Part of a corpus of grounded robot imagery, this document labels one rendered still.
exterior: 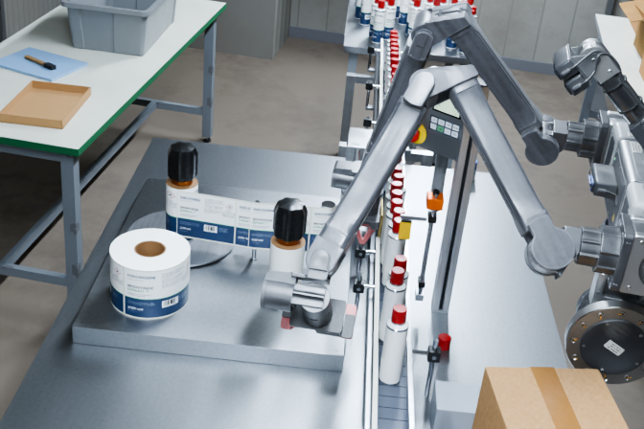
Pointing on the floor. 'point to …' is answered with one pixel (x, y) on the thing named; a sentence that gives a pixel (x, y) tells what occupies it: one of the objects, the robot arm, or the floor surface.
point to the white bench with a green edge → (96, 113)
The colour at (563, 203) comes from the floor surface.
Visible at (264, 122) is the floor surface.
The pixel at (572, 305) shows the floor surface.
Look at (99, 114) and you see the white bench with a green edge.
